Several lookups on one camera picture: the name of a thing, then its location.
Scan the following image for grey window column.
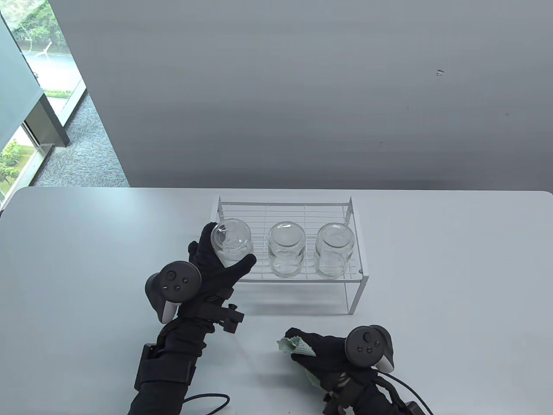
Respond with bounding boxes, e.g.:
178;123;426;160
0;15;70;148

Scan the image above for glass window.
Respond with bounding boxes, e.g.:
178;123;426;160
0;0;88;208

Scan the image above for person's right hand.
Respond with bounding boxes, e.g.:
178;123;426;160
285;328;381;389

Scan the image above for white wire rack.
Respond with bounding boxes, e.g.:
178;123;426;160
202;196;370;315

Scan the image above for person's left forearm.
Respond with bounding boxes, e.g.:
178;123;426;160
127;318;216;415

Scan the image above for green fish scale cleaning cloth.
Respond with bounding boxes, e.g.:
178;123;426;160
277;337;322;385

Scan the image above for black and white controller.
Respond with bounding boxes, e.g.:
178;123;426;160
345;325;395;374
145;261;202;324

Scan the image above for person's right forearm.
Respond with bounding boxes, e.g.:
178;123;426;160
346;376;404;415

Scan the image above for black cable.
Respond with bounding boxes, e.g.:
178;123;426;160
181;393;231;411
380;373;435;415

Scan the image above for clear glass jar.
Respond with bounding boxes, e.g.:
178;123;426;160
314;223;356;278
210;218;253;267
267;221;306;278

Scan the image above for person's left hand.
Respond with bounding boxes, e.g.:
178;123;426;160
177;223;257;320

